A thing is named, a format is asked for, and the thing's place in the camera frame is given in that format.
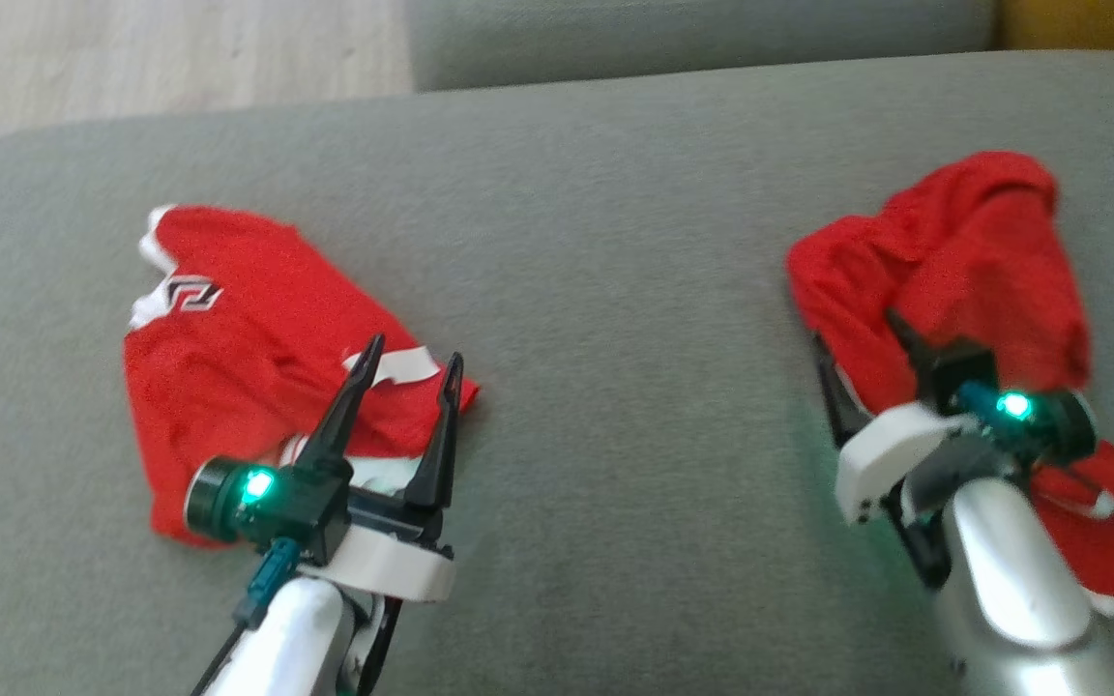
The grey sofa seat cushion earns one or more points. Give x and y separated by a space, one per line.
615 290

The plain red garment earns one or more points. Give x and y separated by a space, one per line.
963 261

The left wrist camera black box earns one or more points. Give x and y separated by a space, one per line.
310 507

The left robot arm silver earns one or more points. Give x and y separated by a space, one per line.
286 648

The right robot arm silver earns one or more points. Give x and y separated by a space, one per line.
1011 590

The yellow cushion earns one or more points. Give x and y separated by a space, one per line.
1089 24

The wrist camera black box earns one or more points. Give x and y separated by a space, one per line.
958 372
310 507

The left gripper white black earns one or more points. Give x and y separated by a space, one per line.
393 565

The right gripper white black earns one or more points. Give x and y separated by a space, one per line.
881 454

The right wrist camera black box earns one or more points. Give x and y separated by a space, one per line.
958 372

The red white sports jersey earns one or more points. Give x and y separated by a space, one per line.
248 387

